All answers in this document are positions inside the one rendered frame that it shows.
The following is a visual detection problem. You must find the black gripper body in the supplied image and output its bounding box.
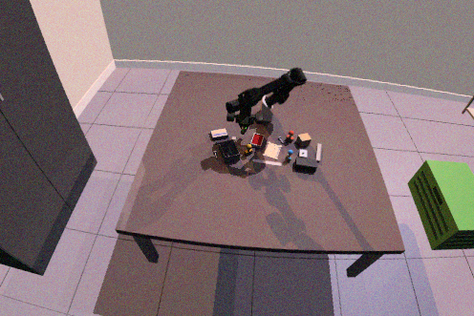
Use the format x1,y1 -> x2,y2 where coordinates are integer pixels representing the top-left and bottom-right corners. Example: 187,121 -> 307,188
226,109 -> 263,124

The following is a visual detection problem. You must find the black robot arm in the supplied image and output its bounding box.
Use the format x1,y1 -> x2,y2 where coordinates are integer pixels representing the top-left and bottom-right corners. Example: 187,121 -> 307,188
226,68 -> 307,127

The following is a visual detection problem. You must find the red-handled rubber stamp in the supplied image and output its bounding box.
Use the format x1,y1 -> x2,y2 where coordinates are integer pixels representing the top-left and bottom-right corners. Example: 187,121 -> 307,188
286,131 -> 293,142

